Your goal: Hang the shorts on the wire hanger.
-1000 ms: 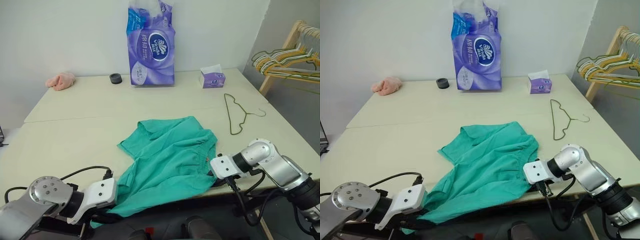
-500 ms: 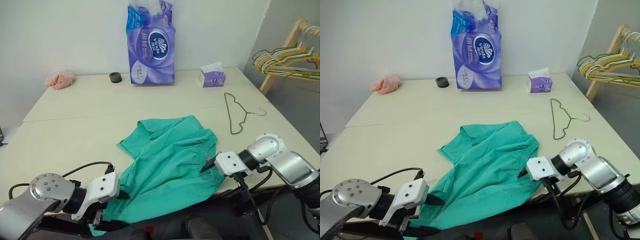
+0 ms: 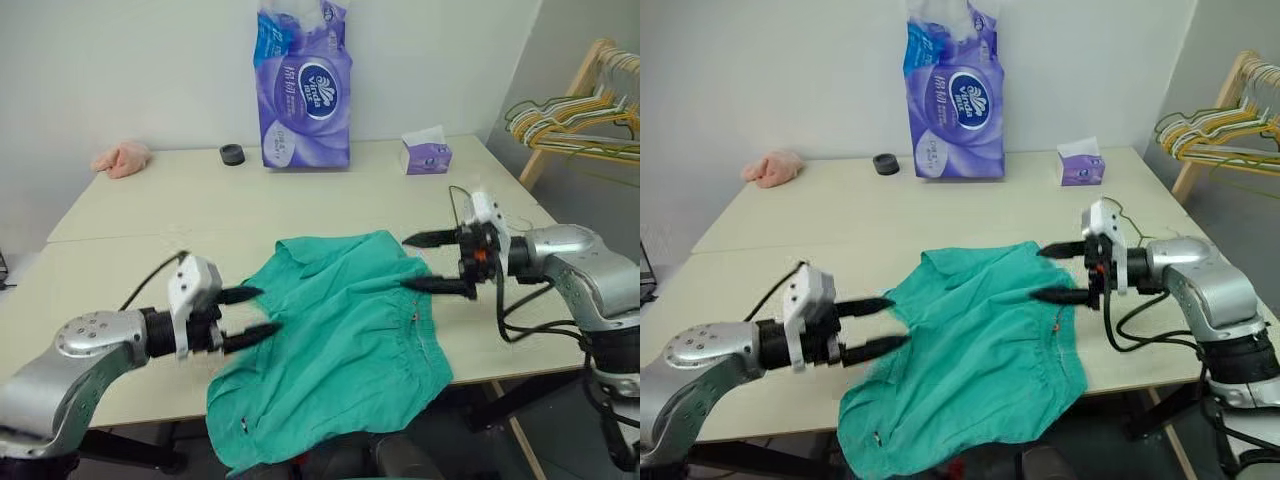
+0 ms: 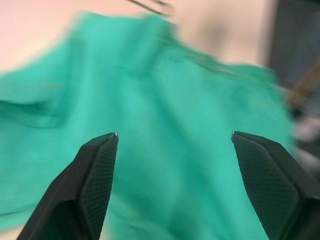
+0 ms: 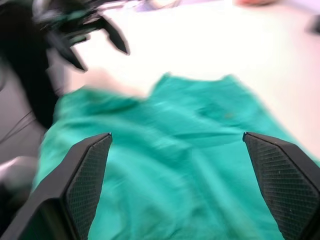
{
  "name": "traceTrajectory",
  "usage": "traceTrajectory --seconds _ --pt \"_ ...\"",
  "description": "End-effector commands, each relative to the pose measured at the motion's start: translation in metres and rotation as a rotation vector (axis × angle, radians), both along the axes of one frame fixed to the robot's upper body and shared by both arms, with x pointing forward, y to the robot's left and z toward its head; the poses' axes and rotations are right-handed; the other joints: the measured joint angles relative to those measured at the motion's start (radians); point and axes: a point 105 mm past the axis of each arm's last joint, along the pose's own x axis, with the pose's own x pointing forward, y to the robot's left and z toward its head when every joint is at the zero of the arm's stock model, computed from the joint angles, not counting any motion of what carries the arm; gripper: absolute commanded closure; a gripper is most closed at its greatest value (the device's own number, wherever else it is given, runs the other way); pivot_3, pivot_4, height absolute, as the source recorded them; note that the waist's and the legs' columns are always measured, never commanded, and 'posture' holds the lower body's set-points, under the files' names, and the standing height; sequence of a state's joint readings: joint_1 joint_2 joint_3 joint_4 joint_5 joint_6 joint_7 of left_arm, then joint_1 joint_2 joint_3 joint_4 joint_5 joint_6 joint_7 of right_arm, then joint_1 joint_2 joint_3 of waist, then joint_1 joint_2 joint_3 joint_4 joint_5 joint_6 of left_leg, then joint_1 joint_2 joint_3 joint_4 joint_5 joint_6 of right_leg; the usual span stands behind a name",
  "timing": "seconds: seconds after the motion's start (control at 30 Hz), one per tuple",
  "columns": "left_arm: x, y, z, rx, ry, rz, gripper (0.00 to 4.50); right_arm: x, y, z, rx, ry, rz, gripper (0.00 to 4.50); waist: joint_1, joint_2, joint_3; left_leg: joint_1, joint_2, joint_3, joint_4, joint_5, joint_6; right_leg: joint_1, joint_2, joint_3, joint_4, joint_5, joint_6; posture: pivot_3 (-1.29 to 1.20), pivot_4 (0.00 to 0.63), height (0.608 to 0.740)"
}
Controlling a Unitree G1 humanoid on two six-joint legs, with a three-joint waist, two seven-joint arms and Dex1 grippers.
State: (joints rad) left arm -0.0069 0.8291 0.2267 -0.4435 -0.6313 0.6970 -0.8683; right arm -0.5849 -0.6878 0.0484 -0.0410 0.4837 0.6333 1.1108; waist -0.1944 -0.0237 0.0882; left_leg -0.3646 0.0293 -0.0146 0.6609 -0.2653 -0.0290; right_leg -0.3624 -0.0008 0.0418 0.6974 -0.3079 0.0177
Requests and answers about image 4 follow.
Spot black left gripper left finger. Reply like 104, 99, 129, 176
16, 131, 120, 240

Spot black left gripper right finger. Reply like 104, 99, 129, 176
231, 130, 320, 240

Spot green shorts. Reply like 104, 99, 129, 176
0, 10, 298, 240

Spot thin wire hanger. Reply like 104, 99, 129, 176
126, 0, 176, 18

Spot white blurred object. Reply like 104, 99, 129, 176
292, 113, 320, 145

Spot dark grey cabinet panel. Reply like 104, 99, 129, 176
268, 0, 320, 85

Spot tan slanted post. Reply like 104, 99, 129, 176
287, 56, 320, 117

